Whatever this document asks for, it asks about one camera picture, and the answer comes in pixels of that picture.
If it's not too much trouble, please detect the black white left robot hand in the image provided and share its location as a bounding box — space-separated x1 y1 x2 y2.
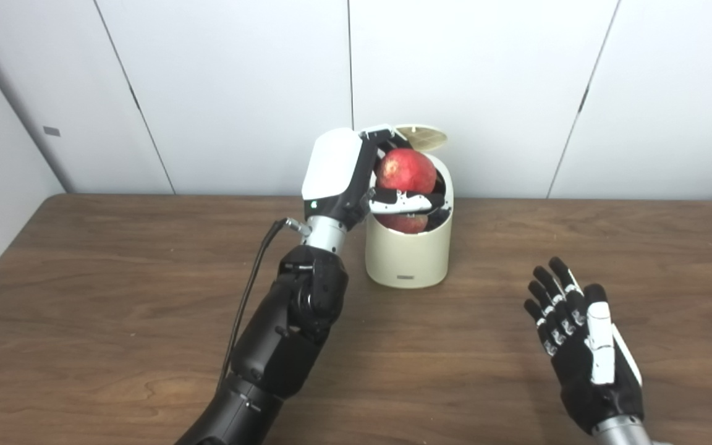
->
301 125 446 232

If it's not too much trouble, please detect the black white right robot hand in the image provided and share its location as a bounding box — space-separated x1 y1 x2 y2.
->
523 257 645 436

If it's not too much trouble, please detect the red apple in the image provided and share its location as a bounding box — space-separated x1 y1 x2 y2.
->
373 148 438 234

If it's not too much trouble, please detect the cream round bin lid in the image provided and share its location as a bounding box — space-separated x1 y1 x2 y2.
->
395 125 449 152

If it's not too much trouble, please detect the cream-colored bin body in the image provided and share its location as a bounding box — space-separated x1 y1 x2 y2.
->
365 151 454 289

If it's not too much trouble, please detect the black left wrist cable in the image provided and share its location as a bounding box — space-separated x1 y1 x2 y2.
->
217 218 313 390

